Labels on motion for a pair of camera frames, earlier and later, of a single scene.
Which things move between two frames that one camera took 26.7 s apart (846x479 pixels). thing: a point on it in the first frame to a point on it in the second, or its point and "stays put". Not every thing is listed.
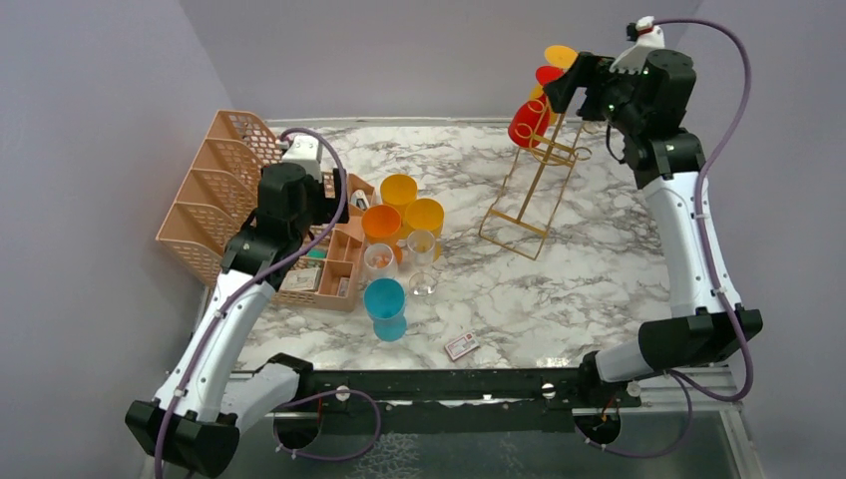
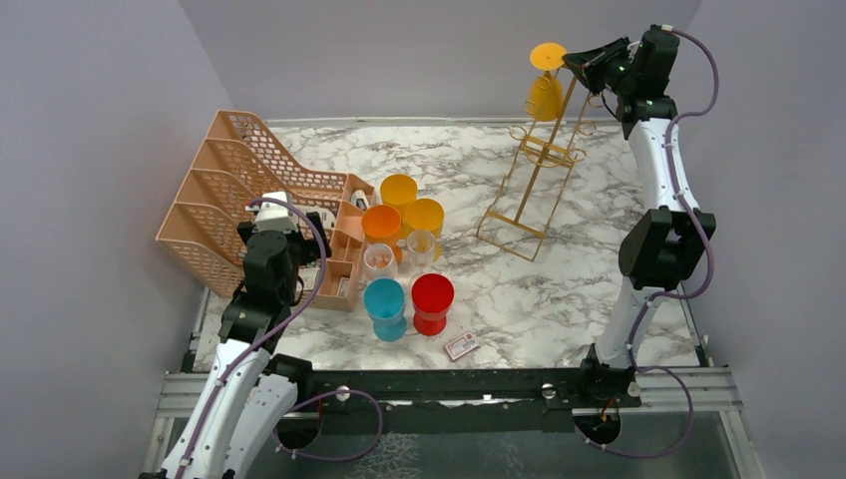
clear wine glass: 421,245 stays put
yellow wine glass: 426,215 stays put
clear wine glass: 379,262 stays put
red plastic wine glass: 530,120 to 432,295
